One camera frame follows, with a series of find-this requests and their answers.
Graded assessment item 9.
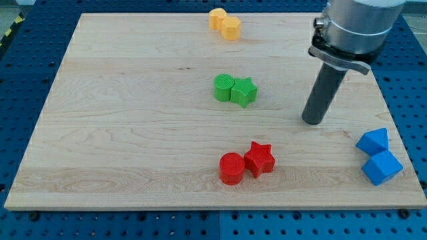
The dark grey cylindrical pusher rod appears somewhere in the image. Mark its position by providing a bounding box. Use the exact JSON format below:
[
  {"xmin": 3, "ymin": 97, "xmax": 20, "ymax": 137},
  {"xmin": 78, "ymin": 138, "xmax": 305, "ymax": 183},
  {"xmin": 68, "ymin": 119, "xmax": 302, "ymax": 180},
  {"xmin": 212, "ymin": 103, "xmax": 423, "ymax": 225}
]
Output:
[{"xmin": 302, "ymin": 63, "xmax": 347, "ymax": 125}]

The grey metal tool clamp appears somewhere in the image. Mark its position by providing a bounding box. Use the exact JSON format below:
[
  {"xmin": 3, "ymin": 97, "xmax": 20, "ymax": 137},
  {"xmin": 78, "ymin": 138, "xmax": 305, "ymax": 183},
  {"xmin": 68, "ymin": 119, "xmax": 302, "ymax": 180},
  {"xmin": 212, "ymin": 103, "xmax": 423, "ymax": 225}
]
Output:
[{"xmin": 308, "ymin": 33, "xmax": 384, "ymax": 75}]

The green cylinder block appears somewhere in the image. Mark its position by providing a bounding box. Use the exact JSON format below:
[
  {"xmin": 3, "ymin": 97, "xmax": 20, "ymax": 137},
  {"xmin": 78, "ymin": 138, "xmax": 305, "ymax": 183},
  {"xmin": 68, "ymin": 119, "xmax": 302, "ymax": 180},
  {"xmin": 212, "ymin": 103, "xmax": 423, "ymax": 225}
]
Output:
[{"xmin": 213, "ymin": 73, "xmax": 235, "ymax": 102}]

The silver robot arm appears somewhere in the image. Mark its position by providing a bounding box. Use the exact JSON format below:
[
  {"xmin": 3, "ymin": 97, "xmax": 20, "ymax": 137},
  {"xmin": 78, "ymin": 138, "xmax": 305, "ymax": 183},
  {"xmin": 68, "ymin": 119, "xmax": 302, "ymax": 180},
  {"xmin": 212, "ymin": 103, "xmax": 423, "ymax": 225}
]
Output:
[{"xmin": 302, "ymin": 0, "xmax": 406, "ymax": 125}]

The wooden board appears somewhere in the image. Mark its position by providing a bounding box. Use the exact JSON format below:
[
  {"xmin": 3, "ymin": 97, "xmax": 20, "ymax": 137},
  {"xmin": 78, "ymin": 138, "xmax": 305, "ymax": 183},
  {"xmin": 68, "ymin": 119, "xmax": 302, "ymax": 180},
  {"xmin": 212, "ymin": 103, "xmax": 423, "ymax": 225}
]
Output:
[{"xmin": 5, "ymin": 13, "xmax": 426, "ymax": 211}]

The blue triangular block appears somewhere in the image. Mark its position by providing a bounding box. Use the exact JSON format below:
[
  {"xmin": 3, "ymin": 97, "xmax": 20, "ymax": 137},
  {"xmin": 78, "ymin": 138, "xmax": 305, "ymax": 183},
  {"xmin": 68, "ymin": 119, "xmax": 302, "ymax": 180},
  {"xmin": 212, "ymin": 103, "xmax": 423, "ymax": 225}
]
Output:
[{"xmin": 356, "ymin": 128, "xmax": 389, "ymax": 156}]

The green star block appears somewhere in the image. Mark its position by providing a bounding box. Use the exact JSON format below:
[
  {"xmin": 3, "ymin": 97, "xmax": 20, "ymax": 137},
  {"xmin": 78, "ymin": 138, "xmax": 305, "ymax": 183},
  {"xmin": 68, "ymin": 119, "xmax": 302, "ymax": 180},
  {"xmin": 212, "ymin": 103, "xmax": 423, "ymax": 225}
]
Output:
[{"xmin": 230, "ymin": 77, "xmax": 258, "ymax": 108}]

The blue cube block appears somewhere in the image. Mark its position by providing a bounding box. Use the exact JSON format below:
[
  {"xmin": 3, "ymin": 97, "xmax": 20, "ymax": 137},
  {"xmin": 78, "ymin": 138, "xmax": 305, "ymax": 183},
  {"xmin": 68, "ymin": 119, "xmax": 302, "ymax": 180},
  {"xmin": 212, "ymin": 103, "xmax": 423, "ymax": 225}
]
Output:
[{"xmin": 362, "ymin": 150, "xmax": 404, "ymax": 186}]

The red star block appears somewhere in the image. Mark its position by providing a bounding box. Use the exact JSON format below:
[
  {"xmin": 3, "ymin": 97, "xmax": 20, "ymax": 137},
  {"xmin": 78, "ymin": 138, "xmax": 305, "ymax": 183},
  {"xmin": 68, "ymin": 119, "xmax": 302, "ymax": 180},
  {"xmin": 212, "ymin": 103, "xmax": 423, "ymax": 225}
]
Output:
[{"xmin": 244, "ymin": 141, "xmax": 276, "ymax": 179}]

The yellow hexagon block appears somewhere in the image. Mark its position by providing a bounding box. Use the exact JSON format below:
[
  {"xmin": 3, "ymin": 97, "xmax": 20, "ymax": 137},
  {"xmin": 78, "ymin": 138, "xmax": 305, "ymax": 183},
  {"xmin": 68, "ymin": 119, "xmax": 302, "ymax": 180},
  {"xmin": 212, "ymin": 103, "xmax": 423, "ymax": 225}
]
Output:
[{"xmin": 221, "ymin": 16, "xmax": 241, "ymax": 41}]

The red cylinder block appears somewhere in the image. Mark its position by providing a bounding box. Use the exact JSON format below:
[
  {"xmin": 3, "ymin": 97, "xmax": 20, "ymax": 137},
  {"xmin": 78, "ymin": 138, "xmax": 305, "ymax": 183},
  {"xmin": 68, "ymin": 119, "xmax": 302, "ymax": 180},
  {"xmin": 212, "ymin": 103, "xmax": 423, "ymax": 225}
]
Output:
[{"xmin": 219, "ymin": 153, "xmax": 245, "ymax": 185}]

